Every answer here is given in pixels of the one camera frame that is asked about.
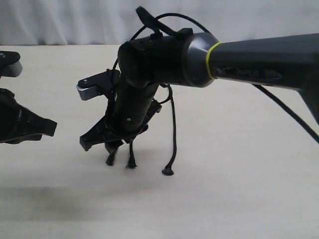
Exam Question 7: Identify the white curtain backdrop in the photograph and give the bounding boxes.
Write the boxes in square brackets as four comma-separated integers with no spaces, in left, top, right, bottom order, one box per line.
[0,0,319,46]

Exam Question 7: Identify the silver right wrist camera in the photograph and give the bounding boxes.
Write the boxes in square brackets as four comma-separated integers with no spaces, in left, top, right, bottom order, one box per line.
[76,69,121,101]

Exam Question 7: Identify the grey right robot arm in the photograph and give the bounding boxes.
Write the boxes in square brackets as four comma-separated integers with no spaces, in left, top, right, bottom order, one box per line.
[77,33,319,152]

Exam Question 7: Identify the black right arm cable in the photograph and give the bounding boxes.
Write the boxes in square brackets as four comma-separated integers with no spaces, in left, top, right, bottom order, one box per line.
[112,6,319,145]

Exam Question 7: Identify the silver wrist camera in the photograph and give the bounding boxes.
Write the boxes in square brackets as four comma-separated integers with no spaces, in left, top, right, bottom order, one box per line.
[76,69,121,101]
[0,51,23,77]

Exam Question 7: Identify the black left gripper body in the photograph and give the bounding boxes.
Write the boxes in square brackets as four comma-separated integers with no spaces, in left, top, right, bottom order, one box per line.
[0,88,34,143]

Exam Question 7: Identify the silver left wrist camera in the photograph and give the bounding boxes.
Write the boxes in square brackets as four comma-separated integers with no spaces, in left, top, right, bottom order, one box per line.
[0,51,23,77]

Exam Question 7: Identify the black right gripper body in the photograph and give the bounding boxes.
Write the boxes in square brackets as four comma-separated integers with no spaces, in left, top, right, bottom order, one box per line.
[105,82,159,144]

